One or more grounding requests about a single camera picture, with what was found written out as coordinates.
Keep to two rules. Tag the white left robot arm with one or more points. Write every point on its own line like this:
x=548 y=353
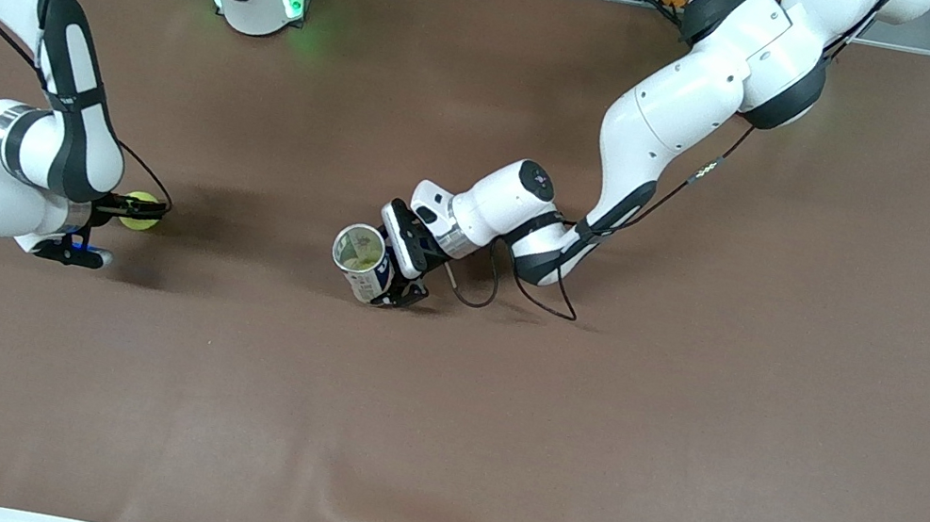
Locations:
x=672 y=116

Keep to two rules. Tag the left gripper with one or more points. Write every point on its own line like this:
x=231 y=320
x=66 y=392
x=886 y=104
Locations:
x=421 y=250

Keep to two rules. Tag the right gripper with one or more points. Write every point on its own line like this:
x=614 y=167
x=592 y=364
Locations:
x=113 y=207

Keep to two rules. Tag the white blue tennis ball can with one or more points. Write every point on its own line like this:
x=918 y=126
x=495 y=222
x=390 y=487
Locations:
x=365 y=285

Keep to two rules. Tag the brown table mat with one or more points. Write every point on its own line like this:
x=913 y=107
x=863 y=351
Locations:
x=432 y=447

